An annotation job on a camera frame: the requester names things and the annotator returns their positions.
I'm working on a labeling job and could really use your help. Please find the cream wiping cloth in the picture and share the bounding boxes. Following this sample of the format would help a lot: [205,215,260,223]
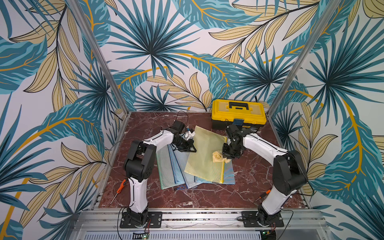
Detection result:
[212,151,232,164]

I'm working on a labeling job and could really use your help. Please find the yellow mesh document bag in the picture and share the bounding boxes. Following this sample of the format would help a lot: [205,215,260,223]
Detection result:
[184,126,227,182]

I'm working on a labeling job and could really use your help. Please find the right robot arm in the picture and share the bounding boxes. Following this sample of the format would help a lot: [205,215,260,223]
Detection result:
[223,129,309,225]

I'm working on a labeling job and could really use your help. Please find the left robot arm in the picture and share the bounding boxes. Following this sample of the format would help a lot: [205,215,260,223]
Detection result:
[124,128,197,214]

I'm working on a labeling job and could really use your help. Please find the light blue mesh document bag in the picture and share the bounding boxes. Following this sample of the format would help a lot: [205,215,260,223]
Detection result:
[168,145,185,185]

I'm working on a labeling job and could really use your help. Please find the white blue-edged mesh document bag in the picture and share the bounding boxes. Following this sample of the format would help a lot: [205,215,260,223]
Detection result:
[173,148,205,189]

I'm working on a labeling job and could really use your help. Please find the green-edged mesh document bag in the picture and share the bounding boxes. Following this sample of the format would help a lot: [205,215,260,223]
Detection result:
[157,147,178,190]

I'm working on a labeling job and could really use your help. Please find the yellow black toolbox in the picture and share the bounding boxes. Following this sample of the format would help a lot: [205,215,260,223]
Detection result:
[212,99,267,130]

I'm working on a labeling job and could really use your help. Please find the orange screwdriver right side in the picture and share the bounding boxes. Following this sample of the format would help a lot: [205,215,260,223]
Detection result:
[254,189,271,202]

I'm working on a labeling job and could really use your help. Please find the orange screwdriver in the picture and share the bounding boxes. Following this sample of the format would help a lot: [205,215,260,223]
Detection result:
[254,189,271,202]
[110,178,128,204]

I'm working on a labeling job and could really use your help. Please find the orange screwdriver left side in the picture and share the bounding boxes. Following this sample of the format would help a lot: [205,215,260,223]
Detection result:
[110,178,128,204]

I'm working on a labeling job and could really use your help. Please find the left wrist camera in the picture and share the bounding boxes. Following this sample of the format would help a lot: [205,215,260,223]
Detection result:
[172,121,195,140]

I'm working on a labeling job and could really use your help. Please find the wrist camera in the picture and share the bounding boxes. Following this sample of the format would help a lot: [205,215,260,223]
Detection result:
[226,124,243,139]
[172,121,195,140]

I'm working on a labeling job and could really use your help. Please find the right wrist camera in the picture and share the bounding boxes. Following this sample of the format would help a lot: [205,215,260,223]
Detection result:
[226,124,243,139]

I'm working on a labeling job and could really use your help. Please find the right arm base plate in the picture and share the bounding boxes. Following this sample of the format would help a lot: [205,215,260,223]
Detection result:
[240,211,285,228]

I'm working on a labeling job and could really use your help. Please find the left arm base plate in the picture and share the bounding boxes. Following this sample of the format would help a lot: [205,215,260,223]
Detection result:
[119,211,163,229]

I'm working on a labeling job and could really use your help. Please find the aluminium front rail frame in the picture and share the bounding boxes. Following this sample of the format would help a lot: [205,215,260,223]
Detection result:
[69,208,332,240]

